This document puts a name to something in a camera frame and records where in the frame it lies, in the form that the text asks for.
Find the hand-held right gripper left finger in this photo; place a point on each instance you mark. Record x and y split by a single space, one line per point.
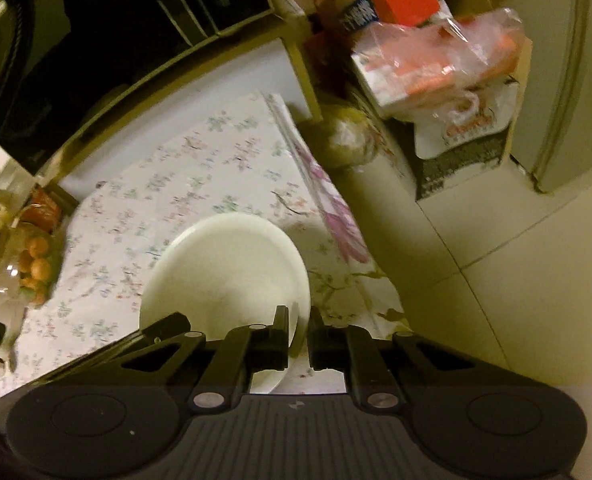
281 340

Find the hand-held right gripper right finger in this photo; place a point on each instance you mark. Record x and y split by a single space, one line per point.
317 345

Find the cream bowl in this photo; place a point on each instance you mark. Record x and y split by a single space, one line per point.
225 270

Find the floral tablecloth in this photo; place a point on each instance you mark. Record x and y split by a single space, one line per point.
150 200

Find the yellowish plastic bag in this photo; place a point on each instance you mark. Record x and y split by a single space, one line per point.
348 135

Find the printed cardboard box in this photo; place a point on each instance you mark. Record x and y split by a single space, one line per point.
456 175

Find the pile of small oranges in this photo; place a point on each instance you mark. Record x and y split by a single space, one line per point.
38 267

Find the glass jar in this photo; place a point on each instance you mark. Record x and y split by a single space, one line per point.
13 260

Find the plastic bag of tissue packs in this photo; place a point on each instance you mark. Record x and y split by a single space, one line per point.
426 65

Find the black microwave oven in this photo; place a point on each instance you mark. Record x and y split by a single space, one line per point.
125 20

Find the white refrigerator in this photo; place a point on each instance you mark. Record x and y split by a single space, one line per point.
566 85

